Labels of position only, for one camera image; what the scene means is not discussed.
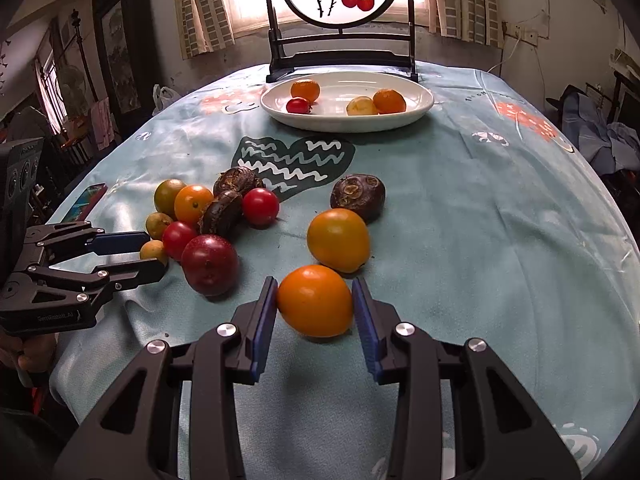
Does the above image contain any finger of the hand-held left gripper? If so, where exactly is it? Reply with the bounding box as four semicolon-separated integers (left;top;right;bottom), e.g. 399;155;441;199
22;221;151;266
20;259;168;296

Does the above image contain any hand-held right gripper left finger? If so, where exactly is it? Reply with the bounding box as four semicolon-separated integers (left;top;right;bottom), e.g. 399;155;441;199
52;276;279;480

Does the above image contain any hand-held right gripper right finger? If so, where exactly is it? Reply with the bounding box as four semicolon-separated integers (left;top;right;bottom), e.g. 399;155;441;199
351;276;583;480

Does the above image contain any small yellow plum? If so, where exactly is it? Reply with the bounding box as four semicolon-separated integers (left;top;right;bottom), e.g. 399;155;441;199
139;240;168;265

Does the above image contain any large smooth orange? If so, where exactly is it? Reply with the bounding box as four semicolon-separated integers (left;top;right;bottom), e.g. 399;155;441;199
306;208;371;274
276;265;354;338

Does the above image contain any large red tomato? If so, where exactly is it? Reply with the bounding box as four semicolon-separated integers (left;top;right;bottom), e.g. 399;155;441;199
242;188;280;226

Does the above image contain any white plate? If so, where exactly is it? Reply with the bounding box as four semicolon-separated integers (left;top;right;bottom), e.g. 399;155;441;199
260;71;435;133

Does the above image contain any person's left hand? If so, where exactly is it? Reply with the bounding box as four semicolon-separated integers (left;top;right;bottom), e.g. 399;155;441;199
0;334;58;373

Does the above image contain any smartphone in red case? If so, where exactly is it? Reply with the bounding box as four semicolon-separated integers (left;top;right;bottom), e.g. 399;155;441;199
64;183;108;223

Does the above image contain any dark red apple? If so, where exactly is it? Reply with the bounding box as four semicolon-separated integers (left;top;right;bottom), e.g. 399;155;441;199
181;234;239;297

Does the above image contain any green-orange citrus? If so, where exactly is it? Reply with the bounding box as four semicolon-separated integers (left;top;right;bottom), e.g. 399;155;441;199
153;179;188;213

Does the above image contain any white plastic bag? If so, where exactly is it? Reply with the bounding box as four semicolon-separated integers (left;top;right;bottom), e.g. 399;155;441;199
152;84;182;115

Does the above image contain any dark framed painting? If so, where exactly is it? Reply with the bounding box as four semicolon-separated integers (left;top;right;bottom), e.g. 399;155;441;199
92;0;161;126

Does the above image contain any spotted yellow loquat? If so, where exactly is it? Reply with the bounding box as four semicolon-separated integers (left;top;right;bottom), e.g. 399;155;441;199
346;96;379;116

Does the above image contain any textured mandarin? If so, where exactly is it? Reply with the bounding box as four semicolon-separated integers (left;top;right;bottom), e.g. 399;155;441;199
372;88;407;115
291;79;321;103

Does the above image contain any checked curtain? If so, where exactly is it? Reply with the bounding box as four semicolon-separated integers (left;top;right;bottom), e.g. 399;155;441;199
429;0;505;50
172;0;236;60

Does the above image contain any pile of blue clothes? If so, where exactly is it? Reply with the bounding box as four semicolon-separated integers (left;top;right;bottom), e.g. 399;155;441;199
545;85;640;176

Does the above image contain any round painted table screen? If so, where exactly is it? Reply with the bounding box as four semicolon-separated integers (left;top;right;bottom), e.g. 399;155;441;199
260;0;420;84

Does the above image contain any white power cable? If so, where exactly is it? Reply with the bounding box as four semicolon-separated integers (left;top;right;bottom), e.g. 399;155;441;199
487;35;523;75

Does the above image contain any white wall socket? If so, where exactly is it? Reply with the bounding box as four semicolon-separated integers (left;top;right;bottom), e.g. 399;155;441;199
505;22;540;46

